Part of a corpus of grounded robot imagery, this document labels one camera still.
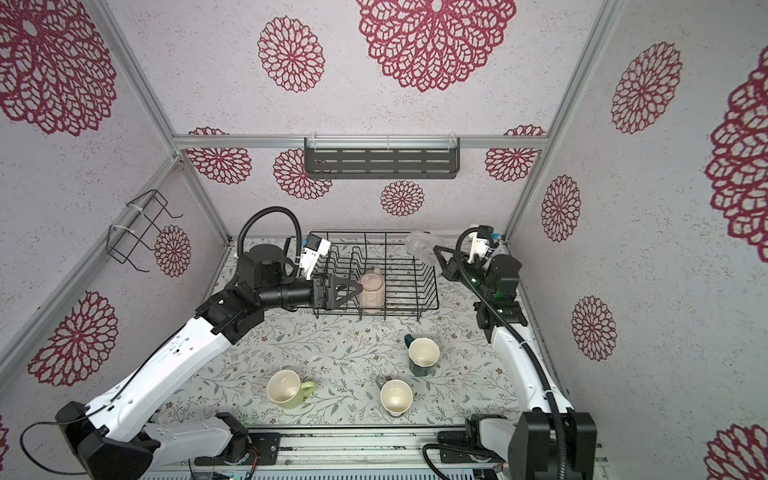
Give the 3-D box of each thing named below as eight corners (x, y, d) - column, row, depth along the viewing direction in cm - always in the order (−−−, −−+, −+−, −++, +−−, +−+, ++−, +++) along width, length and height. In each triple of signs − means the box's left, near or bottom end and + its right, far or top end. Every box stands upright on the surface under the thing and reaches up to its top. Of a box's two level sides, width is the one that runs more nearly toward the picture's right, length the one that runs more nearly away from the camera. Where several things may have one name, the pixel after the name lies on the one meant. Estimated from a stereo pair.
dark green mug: (406, 381, 87) (409, 367, 78) (404, 349, 93) (407, 332, 85) (435, 381, 87) (441, 367, 78) (432, 349, 93) (437, 332, 85)
